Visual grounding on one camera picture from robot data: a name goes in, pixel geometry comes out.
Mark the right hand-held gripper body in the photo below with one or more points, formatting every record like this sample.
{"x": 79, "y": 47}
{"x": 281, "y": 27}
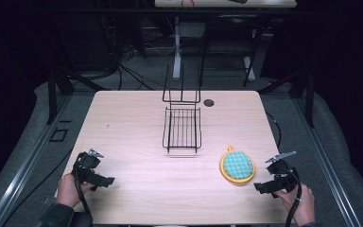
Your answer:
{"x": 283, "y": 171}

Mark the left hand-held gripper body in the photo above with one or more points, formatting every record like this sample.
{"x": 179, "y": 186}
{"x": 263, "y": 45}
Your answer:
{"x": 87, "y": 161}

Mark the person's left hand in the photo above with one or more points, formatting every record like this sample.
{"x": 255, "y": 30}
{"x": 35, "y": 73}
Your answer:
{"x": 67, "y": 190}

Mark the person's right hand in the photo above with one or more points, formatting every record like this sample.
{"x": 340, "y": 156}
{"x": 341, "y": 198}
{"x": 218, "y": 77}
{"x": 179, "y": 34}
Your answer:
{"x": 301, "y": 205}

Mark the yellow and blue pot holder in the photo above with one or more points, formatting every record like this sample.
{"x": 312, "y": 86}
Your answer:
{"x": 238, "y": 165}

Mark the black metal stand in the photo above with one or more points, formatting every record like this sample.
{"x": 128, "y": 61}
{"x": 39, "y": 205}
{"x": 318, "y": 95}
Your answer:
{"x": 53, "y": 94}
{"x": 308, "y": 94}

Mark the black round table grommet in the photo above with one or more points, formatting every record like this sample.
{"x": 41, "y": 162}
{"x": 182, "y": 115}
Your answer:
{"x": 208, "y": 102}

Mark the white desk with white legs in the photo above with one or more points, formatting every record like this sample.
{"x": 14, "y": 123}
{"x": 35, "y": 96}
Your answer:
{"x": 177, "y": 47}

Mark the black metal chair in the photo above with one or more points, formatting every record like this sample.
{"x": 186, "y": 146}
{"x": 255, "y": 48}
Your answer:
{"x": 230, "y": 31}

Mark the grey metal floor rail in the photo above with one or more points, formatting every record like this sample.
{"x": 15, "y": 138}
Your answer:
{"x": 25, "y": 160}
{"x": 327, "y": 164}

